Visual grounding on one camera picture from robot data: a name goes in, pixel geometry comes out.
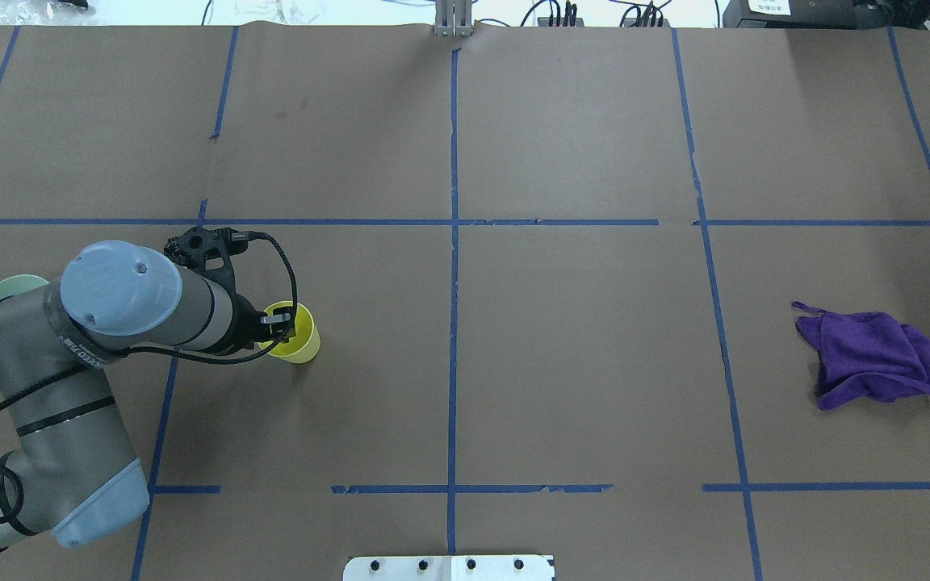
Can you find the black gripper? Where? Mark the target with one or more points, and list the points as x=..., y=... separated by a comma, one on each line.
x=244, y=321

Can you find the yellow plastic cup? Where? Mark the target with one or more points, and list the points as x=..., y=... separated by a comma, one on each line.
x=303, y=341

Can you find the purple cloth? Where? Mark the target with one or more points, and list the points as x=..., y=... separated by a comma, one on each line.
x=864, y=355

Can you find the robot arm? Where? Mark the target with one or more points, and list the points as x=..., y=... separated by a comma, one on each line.
x=67, y=463

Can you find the black desktop box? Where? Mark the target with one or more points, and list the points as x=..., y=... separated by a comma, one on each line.
x=837, y=15

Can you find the pale green bowl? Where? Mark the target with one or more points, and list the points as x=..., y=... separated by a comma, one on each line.
x=20, y=284

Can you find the white crumpled cloth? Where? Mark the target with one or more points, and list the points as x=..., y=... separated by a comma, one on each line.
x=287, y=12

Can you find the crumpled clear plastic bag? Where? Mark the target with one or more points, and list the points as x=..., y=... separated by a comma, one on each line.
x=44, y=13

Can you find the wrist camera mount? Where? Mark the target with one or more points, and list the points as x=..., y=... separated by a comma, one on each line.
x=208, y=252

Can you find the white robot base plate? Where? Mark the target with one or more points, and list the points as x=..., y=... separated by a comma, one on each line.
x=452, y=567

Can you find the aluminium frame post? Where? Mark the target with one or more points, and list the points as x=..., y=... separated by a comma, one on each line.
x=453, y=18

